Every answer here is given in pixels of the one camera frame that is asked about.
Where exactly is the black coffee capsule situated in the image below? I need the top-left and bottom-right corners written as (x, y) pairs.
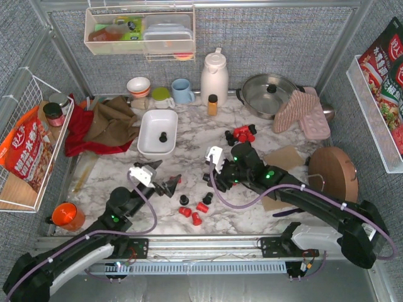
top-left (202, 192), bottom-right (213, 205)
top-left (225, 130), bottom-right (234, 141)
top-left (227, 138), bottom-right (238, 147)
top-left (159, 131), bottom-right (167, 143)
top-left (248, 124), bottom-right (257, 135)
top-left (179, 194), bottom-right (189, 206)

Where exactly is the brown cardboard square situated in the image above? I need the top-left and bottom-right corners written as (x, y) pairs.
top-left (264, 145), bottom-right (305, 171)

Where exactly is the pink striped cloth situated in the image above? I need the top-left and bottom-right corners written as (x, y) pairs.
top-left (272, 90), bottom-right (320, 133)

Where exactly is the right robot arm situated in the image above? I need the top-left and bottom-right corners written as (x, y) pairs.
top-left (203, 143), bottom-right (391, 269)

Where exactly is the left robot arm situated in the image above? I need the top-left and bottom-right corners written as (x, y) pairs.
top-left (3, 175), bottom-right (181, 301)

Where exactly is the red coffee capsule cluster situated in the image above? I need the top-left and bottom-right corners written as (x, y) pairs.
top-left (233, 125), bottom-right (256, 143)

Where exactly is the white rectangular storage basket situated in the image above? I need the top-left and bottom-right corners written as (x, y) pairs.
top-left (137, 109), bottom-right (178, 160)

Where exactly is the brown cardboard sheet right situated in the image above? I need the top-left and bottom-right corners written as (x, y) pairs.
top-left (261, 196), bottom-right (293, 211)

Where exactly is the brown cloth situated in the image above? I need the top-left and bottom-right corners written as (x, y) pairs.
top-left (84, 96), bottom-right (140, 147)

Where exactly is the green lidded white cup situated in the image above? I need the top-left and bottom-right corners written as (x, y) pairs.
top-left (152, 87), bottom-right (175, 109)

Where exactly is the orange spice bottle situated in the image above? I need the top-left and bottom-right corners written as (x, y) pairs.
top-left (207, 94), bottom-right (218, 116)

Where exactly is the blue mug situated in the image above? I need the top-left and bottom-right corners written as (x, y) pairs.
top-left (171, 79), bottom-right (195, 104)

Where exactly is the white orange striped bowl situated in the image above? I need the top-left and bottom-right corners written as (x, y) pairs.
top-left (127, 77), bottom-right (150, 98)

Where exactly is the steel pot with glass lid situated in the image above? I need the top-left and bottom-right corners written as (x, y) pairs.
top-left (236, 74), bottom-right (305, 120)

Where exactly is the red cloth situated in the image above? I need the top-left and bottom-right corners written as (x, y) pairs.
top-left (65, 105), bottom-right (133, 157)

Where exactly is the white thermos jug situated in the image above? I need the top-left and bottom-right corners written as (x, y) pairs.
top-left (200, 47), bottom-right (229, 107)

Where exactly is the pink egg tray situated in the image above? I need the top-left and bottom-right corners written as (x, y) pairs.
top-left (298, 103), bottom-right (331, 140)

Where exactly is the orange cup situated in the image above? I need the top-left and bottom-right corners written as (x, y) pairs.
top-left (45, 202), bottom-right (86, 232)

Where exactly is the round wooden board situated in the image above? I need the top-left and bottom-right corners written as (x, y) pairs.
top-left (308, 147), bottom-right (358, 203)

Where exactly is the pink yellow sponge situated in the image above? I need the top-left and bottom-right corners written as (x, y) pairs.
top-left (173, 52), bottom-right (194, 61)

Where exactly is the dark lid glass jar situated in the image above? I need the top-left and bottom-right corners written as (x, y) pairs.
top-left (43, 103), bottom-right (65, 127)

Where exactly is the silver lid glass jar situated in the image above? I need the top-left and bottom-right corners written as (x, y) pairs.
top-left (49, 92), bottom-right (70, 115)

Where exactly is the steel cup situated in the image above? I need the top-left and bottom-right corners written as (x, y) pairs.
top-left (321, 103), bottom-right (336, 123)

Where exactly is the orange snack bag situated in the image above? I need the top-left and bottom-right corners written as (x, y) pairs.
top-left (1, 106), bottom-right (53, 192)

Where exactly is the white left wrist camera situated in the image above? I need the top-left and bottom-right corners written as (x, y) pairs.
top-left (129, 165), bottom-right (157, 188)

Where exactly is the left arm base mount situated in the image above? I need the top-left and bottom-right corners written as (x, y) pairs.
top-left (109, 237), bottom-right (149, 260)

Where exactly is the purple spatula handle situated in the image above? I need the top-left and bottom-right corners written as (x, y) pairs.
top-left (273, 208), bottom-right (304, 218)

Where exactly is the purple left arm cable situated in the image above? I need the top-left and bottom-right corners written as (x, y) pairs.
top-left (4, 171), bottom-right (157, 299)

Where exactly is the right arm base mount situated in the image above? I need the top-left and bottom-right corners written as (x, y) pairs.
top-left (257, 222), bottom-right (305, 258)

